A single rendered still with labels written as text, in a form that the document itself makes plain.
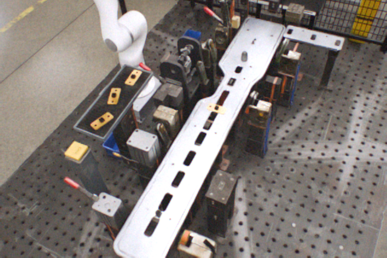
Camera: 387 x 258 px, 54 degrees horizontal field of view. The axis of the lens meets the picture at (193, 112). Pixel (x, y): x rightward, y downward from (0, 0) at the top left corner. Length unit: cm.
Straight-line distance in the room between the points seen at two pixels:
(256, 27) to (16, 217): 148
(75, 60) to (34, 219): 198
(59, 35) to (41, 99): 82
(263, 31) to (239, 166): 71
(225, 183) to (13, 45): 298
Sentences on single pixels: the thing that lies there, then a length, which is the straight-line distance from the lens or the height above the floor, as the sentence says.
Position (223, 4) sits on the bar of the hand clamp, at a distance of 185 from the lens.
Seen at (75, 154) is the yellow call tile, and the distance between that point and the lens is 140.
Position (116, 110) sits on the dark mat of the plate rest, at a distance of 148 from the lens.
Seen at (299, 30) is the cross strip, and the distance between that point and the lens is 205.
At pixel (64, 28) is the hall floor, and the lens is 397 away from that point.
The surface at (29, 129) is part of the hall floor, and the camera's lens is 317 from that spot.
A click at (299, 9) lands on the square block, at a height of 106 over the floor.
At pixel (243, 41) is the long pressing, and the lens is 195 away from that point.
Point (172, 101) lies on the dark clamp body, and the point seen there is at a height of 104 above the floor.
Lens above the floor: 226
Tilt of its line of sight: 51 degrees down
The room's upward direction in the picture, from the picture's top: 5 degrees counter-clockwise
